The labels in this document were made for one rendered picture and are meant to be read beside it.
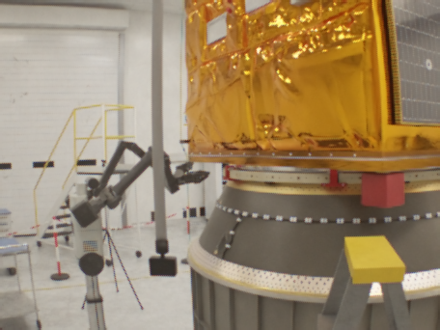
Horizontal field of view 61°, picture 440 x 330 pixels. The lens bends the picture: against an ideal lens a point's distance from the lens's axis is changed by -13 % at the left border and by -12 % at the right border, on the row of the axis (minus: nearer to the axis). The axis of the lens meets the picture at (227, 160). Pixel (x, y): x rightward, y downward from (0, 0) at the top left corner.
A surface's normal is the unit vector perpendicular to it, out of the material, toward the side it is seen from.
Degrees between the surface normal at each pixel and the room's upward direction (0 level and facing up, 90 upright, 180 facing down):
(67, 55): 90
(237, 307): 90
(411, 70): 90
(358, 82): 88
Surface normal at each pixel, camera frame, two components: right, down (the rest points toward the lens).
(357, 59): -0.81, -0.06
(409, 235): 0.03, -0.44
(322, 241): -0.38, -0.43
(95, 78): 0.50, 0.02
